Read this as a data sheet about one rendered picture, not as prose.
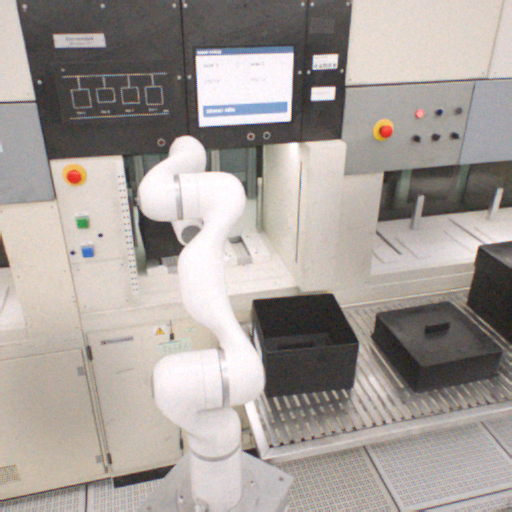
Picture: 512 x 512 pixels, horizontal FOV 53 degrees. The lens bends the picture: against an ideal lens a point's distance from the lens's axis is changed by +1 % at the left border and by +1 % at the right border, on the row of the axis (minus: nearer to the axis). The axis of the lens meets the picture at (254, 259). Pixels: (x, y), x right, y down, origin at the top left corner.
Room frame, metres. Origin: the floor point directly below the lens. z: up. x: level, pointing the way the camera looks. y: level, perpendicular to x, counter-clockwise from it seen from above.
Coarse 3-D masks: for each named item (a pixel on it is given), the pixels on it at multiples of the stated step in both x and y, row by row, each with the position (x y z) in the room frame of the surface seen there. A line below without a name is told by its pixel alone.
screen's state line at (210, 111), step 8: (232, 104) 1.53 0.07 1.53; (240, 104) 1.54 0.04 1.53; (248, 104) 1.54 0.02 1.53; (256, 104) 1.55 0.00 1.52; (264, 104) 1.55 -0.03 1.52; (272, 104) 1.56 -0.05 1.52; (280, 104) 1.57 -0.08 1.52; (208, 112) 1.51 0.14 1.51; (216, 112) 1.52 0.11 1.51; (224, 112) 1.52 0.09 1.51; (232, 112) 1.53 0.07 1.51; (240, 112) 1.54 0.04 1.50; (248, 112) 1.54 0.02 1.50; (256, 112) 1.55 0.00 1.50; (264, 112) 1.55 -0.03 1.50; (272, 112) 1.56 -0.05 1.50; (280, 112) 1.57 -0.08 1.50
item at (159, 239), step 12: (144, 216) 1.64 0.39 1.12; (144, 228) 1.64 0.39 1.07; (156, 228) 1.65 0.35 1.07; (168, 228) 1.67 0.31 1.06; (144, 240) 1.66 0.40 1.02; (156, 240) 1.66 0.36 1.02; (168, 240) 1.67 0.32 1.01; (156, 252) 1.66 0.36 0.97; (168, 252) 1.67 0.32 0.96; (180, 252) 1.68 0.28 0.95
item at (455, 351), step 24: (384, 312) 1.43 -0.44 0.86; (408, 312) 1.43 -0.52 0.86; (432, 312) 1.43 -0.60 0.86; (456, 312) 1.44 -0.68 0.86; (384, 336) 1.36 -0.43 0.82; (408, 336) 1.30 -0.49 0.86; (432, 336) 1.30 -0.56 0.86; (456, 336) 1.30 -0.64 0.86; (480, 336) 1.31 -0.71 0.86; (408, 360) 1.22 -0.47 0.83; (432, 360) 1.19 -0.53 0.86; (456, 360) 1.19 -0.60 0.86; (480, 360) 1.21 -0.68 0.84; (432, 384) 1.17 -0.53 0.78; (456, 384) 1.19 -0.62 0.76
